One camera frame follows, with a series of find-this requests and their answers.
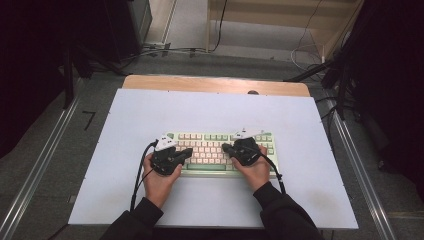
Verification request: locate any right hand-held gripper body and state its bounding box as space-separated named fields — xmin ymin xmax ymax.
xmin=232 ymin=128 xmax=265 ymax=167

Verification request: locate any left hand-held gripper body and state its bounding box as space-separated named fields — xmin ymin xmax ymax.
xmin=150 ymin=133 xmax=184 ymax=177

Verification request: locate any green and cream keyboard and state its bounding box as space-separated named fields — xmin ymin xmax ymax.
xmin=159 ymin=130 xmax=280 ymax=178

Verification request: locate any person's right hand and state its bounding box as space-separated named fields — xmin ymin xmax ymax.
xmin=230 ymin=144 xmax=272 ymax=193

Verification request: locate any person's left hand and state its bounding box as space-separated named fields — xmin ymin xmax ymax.
xmin=142 ymin=152 xmax=184 ymax=210

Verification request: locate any black metal stand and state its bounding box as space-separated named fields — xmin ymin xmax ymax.
xmin=283 ymin=31 xmax=359 ymax=121
xmin=61 ymin=46 xmax=76 ymax=109

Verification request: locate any white power strip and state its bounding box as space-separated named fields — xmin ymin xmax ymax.
xmin=143 ymin=41 xmax=171 ymax=49

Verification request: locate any dark cabinet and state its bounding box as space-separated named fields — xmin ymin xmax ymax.
xmin=99 ymin=0 xmax=153 ymax=64

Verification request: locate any dark curtain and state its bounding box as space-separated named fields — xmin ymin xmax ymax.
xmin=349 ymin=0 xmax=424 ymax=201
xmin=0 ymin=0 xmax=111 ymax=158

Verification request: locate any left hand-held gripper black cable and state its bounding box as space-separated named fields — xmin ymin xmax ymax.
xmin=129 ymin=139 xmax=159 ymax=213

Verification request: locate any hand-held gripper black cable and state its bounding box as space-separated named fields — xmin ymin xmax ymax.
xmin=129 ymin=139 xmax=159 ymax=213
xmin=246 ymin=144 xmax=288 ymax=195

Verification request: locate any right hand-held gripper black cable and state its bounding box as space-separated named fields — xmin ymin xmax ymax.
xmin=246 ymin=144 xmax=288 ymax=195

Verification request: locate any black floor cable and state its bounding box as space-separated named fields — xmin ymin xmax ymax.
xmin=314 ymin=95 xmax=338 ymax=149

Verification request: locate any bundle of black floor cables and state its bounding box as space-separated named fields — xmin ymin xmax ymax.
xmin=123 ymin=41 xmax=209 ymax=68

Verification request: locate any black hanging cable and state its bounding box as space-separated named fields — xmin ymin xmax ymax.
xmin=208 ymin=0 xmax=229 ymax=54

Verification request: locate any aluminium floor rail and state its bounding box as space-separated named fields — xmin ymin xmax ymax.
xmin=324 ymin=98 xmax=399 ymax=240
xmin=0 ymin=78 xmax=84 ymax=240

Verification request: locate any wooden shelf frame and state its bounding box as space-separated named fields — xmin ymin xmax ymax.
xmin=205 ymin=0 xmax=364 ymax=63

